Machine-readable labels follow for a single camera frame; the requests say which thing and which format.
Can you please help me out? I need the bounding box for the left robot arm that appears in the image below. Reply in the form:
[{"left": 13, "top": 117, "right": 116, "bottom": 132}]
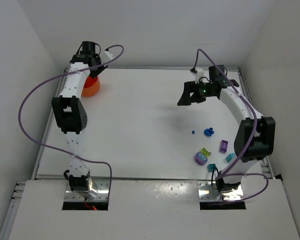
[{"left": 51, "top": 41, "right": 105, "bottom": 195}]

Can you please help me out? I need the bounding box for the purple lego brick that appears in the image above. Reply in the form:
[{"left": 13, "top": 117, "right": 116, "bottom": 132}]
[{"left": 219, "top": 140, "right": 229, "bottom": 154}]

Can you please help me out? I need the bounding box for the orange divided container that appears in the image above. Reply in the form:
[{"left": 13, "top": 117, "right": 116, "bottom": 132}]
[{"left": 81, "top": 76, "right": 101, "bottom": 97}]

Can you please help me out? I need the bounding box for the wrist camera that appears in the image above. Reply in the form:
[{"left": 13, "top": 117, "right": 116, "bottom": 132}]
[
  {"left": 104, "top": 50, "right": 115, "bottom": 62},
  {"left": 190, "top": 67, "right": 205, "bottom": 84}
]

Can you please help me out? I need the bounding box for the teal lego brick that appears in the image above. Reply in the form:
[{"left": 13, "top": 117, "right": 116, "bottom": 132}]
[
  {"left": 207, "top": 163, "right": 216, "bottom": 173},
  {"left": 225, "top": 153, "right": 236, "bottom": 163}
]

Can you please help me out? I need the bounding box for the purple flower lego piece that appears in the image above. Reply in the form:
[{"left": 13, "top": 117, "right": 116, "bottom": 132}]
[{"left": 194, "top": 152, "right": 208, "bottom": 166}]

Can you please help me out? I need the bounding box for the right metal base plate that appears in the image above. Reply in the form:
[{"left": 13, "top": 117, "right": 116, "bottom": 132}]
[{"left": 197, "top": 181, "right": 244, "bottom": 203}]

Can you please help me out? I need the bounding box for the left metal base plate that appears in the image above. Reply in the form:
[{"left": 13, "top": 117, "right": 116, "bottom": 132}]
[{"left": 63, "top": 179, "right": 109, "bottom": 202}]

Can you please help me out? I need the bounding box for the metal base plate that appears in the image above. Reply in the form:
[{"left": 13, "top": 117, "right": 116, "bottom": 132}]
[
  {"left": 197, "top": 181, "right": 244, "bottom": 203},
  {"left": 63, "top": 179, "right": 109, "bottom": 202}
]

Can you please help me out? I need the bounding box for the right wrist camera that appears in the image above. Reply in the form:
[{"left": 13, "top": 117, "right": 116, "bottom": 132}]
[{"left": 190, "top": 67, "right": 205, "bottom": 84}]

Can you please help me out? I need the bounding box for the lime green lego brick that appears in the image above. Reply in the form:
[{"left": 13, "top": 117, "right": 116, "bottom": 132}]
[{"left": 199, "top": 148, "right": 211, "bottom": 158}]

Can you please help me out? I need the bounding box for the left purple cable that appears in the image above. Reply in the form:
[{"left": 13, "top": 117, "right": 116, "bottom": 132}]
[{"left": 18, "top": 44, "right": 125, "bottom": 198}]

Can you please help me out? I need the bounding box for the aluminium table frame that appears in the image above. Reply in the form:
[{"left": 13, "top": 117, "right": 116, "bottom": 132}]
[{"left": 0, "top": 65, "right": 283, "bottom": 240}]

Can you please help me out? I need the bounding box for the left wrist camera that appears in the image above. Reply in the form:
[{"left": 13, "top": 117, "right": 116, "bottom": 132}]
[{"left": 104, "top": 50, "right": 115, "bottom": 62}]

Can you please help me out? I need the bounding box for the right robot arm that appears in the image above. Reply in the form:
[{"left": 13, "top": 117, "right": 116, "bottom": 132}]
[{"left": 177, "top": 65, "right": 276, "bottom": 193}]

